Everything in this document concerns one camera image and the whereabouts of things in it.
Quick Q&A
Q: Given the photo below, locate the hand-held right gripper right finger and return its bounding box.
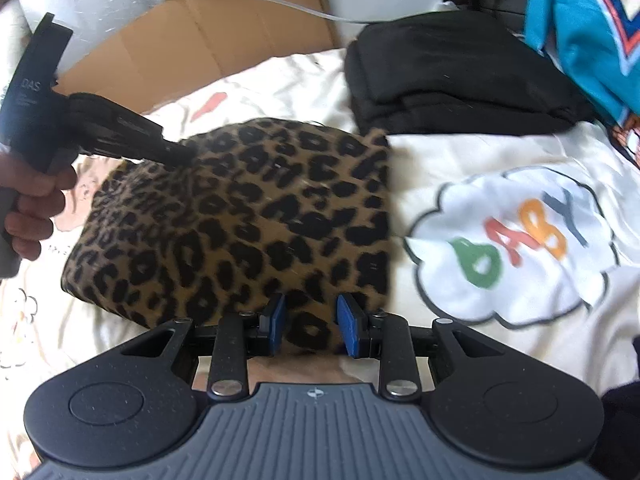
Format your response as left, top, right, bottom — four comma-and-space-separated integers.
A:
336, 293, 506, 402

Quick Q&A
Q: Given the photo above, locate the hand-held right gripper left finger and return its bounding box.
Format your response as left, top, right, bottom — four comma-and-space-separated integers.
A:
117, 293, 287, 402

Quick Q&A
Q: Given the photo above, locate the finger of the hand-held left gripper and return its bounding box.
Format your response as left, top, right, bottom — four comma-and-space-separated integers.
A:
67, 92, 196, 171

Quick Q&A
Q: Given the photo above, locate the leopard print skirt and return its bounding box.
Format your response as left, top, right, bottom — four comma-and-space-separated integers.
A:
60, 117, 393, 356

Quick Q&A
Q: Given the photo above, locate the person's left hand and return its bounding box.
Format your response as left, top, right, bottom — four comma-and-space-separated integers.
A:
0, 152, 78, 261

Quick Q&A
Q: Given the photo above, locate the flattened cardboard box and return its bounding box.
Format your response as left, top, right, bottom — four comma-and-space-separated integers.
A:
55, 0, 346, 116

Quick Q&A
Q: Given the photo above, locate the white printed blanket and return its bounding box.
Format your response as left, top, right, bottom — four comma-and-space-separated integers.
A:
0, 5, 640, 411

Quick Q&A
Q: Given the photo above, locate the folded black garment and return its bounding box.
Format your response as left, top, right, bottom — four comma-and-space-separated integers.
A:
344, 10, 596, 136

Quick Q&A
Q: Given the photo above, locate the dark cloth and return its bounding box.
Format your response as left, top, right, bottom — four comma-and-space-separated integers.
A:
600, 385, 640, 480

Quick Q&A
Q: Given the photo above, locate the teal printed cloth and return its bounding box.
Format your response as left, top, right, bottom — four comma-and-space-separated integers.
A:
525, 0, 640, 168

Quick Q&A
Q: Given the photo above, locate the white cable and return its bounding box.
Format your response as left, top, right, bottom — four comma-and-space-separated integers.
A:
162, 0, 371, 25

